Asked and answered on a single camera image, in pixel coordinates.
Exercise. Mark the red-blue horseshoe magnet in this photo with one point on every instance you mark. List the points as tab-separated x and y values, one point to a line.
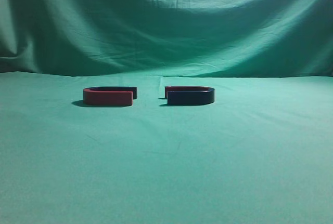
189	95
110	95

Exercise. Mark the green cloth backdrop and cover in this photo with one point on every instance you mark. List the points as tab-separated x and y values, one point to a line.
260	153

